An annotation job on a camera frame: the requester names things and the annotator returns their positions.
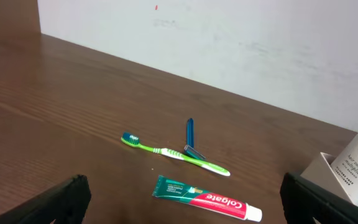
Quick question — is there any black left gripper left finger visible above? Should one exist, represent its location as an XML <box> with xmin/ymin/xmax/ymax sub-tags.
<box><xmin>0</xmin><ymin>174</ymin><xmax>91</xmax><ymax>224</ymax></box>

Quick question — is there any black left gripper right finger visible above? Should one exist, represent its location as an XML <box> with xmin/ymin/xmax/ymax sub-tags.
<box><xmin>280</xmin><ymin>172</ymin><xmax>358</xmax><ymax>224</ymax></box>

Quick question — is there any green white toothbrush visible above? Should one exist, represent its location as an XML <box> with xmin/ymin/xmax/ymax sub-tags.
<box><xmin>121</xmin><ymin>133</ymin><xmax>231</xmax><ymax>177</ymax></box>

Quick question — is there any green red toothpaste tube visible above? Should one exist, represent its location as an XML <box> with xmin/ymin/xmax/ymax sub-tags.
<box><xmin>152</xmin><ymin>175</ymin><xmax>262</xmax><ymax>222</ymax></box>

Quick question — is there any blue disposable razor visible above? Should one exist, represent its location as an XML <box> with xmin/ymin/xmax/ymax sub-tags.
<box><xmin>184</xmin><ymin>118</ymin><xmax>206</xmax><ymax>161</ymax></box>

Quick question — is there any white box with pink interior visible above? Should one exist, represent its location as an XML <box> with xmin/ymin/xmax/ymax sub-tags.
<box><xmin>301</xmin><ymin>152</ymin><xmax>358</xmax><ymax>207</ymax></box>

